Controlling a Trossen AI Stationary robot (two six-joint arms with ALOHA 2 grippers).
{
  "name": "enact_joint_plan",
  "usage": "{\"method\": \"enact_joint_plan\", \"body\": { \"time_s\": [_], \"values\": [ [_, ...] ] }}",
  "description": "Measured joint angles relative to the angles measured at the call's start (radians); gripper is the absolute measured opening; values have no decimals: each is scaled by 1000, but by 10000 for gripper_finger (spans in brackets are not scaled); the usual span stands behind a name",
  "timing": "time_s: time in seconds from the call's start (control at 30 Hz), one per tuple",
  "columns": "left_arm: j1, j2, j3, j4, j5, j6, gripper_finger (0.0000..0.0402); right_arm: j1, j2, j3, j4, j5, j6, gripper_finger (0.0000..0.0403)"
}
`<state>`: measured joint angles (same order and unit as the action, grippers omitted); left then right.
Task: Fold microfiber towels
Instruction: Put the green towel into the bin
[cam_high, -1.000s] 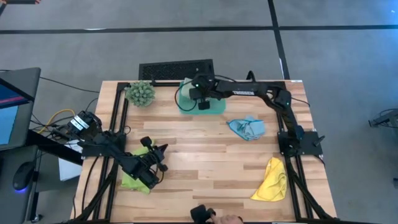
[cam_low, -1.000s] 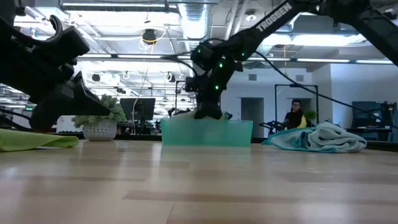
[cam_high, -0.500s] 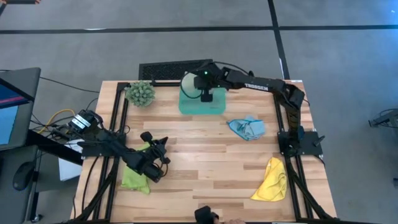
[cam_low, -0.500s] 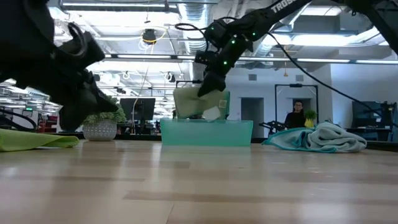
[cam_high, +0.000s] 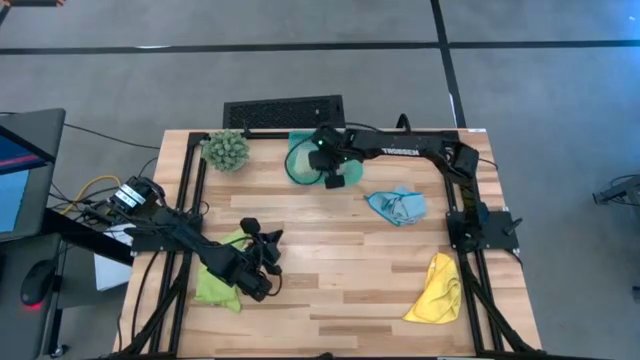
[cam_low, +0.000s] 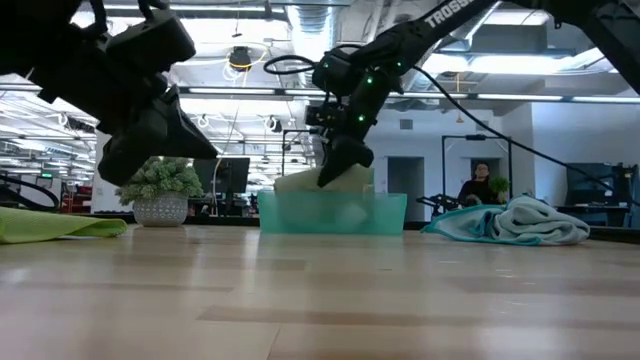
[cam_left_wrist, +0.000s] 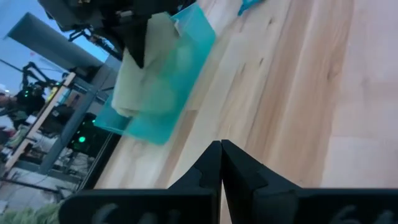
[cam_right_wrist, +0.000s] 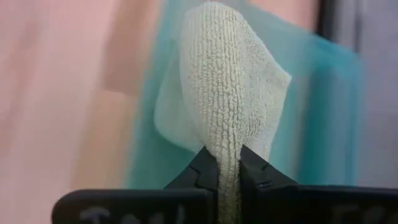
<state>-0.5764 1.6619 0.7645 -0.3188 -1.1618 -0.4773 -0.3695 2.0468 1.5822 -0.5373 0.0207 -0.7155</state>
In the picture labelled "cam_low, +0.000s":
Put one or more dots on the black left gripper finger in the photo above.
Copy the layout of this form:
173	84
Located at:
192	130
145	150

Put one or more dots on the mint green microfiber towel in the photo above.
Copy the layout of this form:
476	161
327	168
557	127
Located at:
300	182

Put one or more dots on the light blue microfiber towel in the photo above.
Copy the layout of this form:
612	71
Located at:
525	225

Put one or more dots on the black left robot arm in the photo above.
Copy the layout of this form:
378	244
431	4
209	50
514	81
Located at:
30	30

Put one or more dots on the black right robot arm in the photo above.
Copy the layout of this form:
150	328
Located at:
440	20

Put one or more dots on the black background robot arm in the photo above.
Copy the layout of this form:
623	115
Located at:
440	201

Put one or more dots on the lime green microfiber towel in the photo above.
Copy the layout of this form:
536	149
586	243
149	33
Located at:
50	225

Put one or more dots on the artificial plant in white pot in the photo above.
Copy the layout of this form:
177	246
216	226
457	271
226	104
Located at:
160	185

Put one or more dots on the grey door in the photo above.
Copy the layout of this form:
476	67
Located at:
405	185

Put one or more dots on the teal translucent plastic bin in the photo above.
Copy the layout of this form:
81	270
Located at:
310	215

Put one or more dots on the black computer monitor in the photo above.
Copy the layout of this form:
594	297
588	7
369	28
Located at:
230	175
590	180

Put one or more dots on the person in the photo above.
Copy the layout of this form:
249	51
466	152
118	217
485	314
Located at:
477	187

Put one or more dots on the small background potted plant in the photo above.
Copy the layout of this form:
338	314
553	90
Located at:
499	184

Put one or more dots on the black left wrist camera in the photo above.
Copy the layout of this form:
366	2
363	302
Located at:
150	42

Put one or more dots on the black ceiling-hung overhead camera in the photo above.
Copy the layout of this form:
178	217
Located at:
240	59

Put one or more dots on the black background rig frame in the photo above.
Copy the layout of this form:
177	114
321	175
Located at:
475	136

